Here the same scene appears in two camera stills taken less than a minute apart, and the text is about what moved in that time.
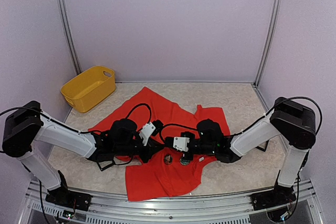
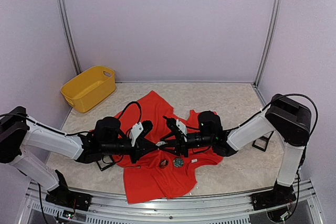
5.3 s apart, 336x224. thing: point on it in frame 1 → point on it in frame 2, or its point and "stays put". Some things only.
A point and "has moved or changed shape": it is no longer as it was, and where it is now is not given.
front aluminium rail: (306, 209) stays put
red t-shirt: (168, 174) has moved or changed shape
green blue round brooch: (184, 162) → (178, 162)
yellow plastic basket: (89, 88) stays put
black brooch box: (106, 167) stays put
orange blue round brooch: (168, 159) → (163, 163)
